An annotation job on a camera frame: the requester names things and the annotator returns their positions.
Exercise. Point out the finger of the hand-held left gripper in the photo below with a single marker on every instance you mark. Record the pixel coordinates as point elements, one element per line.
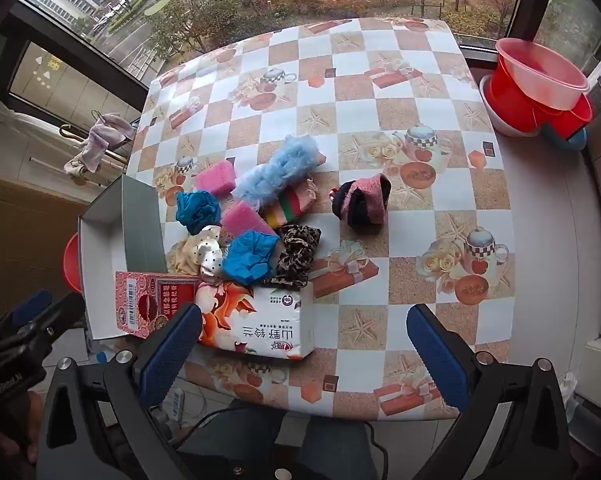
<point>60,315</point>
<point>28,306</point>

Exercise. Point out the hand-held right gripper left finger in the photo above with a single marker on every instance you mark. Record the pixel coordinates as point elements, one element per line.
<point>173,355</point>

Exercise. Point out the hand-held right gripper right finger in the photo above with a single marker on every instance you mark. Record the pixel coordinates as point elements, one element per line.
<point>438,355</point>

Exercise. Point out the beige sock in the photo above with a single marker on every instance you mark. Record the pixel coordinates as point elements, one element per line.
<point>180,260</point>

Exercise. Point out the white polka dot scrunchie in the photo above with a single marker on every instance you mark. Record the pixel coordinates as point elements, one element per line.
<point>208,255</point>

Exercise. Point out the grey cardboard box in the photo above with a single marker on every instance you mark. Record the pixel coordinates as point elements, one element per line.
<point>140,230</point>

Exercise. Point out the pink sponge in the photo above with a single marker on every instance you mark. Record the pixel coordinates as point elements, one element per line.
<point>215,179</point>
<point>245,217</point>

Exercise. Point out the leopard print scrunchie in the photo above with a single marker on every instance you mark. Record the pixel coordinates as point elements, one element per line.
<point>295,255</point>

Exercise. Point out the black and pink sock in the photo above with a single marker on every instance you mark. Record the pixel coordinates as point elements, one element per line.
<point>365,200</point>

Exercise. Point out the pink red-striped knit glove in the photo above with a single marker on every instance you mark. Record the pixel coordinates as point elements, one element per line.
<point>285,207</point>

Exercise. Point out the light blue fluffy scrunchie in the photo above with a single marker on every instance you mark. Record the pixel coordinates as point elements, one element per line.
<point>280,167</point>

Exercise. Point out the white power strip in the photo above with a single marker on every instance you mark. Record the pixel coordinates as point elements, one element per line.
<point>174,402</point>

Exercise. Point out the red plastic chair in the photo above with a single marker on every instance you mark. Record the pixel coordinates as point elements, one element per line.
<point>73,262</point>

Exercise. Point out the white bottle blue cap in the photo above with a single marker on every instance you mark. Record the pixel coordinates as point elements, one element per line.
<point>102,357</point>

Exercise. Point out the red patterned carton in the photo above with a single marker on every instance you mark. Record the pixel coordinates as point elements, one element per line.
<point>140,305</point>

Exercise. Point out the brown cardboard sheet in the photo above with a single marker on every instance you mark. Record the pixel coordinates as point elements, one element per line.
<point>25,230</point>

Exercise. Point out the white flower print packet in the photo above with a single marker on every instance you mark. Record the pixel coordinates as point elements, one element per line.
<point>260,325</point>

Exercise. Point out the pale purple hanging cloth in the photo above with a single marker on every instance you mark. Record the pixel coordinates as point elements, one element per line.
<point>98,142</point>

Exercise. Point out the white plastic basin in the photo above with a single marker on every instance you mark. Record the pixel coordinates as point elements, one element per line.
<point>495,121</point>

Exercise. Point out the blue plastic basin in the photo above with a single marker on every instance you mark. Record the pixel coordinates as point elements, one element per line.
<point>565,144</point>

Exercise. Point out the checkered printed tablecloth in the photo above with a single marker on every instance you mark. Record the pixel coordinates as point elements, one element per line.
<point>380,110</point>

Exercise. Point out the red plastic bucket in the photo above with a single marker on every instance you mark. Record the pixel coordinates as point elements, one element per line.
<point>510,105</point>

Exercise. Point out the pink plastic basin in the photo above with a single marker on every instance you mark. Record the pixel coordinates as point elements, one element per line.
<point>540,75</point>

